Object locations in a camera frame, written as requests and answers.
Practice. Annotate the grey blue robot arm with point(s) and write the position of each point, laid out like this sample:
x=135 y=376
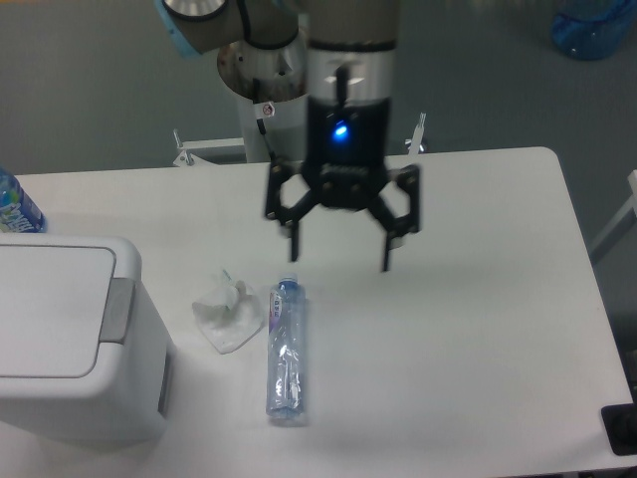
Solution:
x=199 y=27

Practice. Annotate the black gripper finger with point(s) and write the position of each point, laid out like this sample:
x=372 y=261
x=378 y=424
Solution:
x=289 y=217
x=407 y=179

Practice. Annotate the blue labelled water bottle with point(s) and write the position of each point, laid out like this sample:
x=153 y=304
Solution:
x=19 y=213

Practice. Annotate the large blue water jug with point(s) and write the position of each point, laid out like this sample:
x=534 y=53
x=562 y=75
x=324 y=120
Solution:
x=591 y=30

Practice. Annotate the white frame at right edge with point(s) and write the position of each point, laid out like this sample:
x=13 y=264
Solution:
x=616 y=227

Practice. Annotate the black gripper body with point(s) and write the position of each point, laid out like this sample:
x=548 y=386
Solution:
x=346 y=145

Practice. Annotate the white push-lid trash can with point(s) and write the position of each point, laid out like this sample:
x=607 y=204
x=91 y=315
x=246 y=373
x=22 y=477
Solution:
x=85 y=355

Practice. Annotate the black device at table corner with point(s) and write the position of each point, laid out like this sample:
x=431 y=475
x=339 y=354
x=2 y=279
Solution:
x=620 y=425

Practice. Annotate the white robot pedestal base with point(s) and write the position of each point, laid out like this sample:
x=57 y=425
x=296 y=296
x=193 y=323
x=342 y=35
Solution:
x=271 y=85

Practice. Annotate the clear empty plastic bottle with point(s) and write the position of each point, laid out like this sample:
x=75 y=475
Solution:
x=287 y=350

